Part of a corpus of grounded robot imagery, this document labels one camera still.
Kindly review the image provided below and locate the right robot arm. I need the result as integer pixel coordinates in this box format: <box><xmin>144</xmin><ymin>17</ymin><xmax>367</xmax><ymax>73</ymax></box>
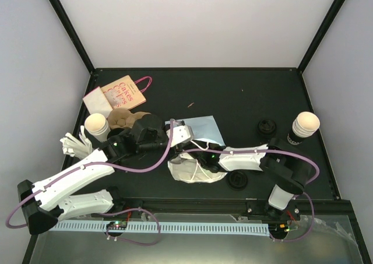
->
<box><xmin>196</xmin><ymin>138</ymin><xmax>314</xmax><ymax>210</ymax></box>

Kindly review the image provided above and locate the right paper cup stack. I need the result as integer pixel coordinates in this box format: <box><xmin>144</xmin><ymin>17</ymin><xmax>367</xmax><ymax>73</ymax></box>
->
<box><xmin>287</xmin><ymin>111</ymin><xmax>321</xmax><ymax>146</ymax></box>

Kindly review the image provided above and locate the left paper cup stack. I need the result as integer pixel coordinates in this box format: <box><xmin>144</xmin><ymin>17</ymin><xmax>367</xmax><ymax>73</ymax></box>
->
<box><xmin>84</xmin><ymin>113</ymin><xmax>110</xmax><ymax>142</ymax></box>

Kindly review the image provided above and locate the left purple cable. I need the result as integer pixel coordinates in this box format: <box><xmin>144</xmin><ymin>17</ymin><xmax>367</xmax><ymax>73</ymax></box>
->
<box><xmin>6</xmin><ymin>118</ymin><xmax>175</xmax><ymax>228</ymax></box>

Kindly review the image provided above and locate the black left frame post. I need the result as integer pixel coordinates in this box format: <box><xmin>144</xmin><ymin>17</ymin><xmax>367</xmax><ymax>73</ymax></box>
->
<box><xmin>48</xmin><ymin>0</ymin><xmax>95</xmax><ymax>73</ymax></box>

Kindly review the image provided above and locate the black coffee lid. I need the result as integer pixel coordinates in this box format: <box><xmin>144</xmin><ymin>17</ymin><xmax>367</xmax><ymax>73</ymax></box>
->
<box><xmin>227</xmin><ymin>170</ymin><xmax>248</xmax><ymax>191</ymax></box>
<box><xmin>256</xmin><ymin>119</ymin><xmax>277</xmax><ymax>138</ymax></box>

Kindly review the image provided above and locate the black frame post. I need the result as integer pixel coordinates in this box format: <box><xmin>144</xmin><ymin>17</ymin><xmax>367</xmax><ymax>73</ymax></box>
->
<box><xmin>297</xmin><ymin>0</ymin><xmax>346</xmax><ymax>73</ymax></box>
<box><xmin>48</xmin><ymin>0</ymin><xmax>95</xmax><ymax>73</ymax></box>

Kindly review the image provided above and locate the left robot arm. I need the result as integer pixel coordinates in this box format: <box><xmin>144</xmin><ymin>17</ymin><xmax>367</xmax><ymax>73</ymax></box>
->
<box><xmin>17</xmin><ymin>114</ymin><xmax>176</xmax><ymax>235</ymax></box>

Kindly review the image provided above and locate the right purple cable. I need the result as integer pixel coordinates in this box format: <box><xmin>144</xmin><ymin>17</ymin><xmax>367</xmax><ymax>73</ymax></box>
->
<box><xmin>168</xmin><ymin>147</ymin><xmax>321</xmax><ymax>186</ymax></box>

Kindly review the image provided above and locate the brown Cakes paper bag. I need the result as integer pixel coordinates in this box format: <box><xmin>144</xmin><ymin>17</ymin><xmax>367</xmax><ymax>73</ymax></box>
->
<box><xmin>101</xmin><ymin>75</ymin><xmax>153</xmax><ymax>110</ymax></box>

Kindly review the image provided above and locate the light blue slotted cable duct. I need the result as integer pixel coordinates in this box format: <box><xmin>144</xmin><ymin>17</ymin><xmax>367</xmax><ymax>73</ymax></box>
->
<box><xmin>50</xmin><ymin>220</ymin><xmax>270</xmax><ymax>237</ymax></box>

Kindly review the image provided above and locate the light blue paper bag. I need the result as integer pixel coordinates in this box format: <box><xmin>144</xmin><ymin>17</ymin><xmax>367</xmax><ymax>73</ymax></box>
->
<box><xmin>167</xmin><ymin>116</ymin><xmax>227</xmax><ymax>184</ymax></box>

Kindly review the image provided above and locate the black right frame post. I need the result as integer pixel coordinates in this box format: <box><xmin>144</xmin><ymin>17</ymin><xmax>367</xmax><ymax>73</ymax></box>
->
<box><xmin>297</xmin><ymin>0</ymin><xmax>346</xmax><ymax>73</ymax></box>

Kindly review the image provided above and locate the white pink-edged napkin pack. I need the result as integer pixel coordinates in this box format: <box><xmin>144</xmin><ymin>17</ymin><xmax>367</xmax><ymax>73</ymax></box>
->
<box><xmin>83</xmin><ymin>87</ymin><xmax>112</xmax><ymax>118</ymax></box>

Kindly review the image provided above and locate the purple cable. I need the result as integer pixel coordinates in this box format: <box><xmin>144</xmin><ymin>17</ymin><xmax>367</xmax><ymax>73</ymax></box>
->
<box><xmin>6</xmin><ymin>118</ymin><xmax>175</xmax><ymax>228</ymax></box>
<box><xmin>168</xmin><ymin>147</ymin><xmax>321</xmax><ymax>186</ymax></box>

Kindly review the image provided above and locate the paper cup stack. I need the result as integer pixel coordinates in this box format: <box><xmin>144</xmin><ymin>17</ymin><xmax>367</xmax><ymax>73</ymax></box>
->
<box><xmin>84</xmin><ymin>113</ymin><xmax>110</xmax><ymax>142</ymax></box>
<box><xmin>287</xmin><ymin>111</ymin><xmax>321</xmax><ymax>146</ymax></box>

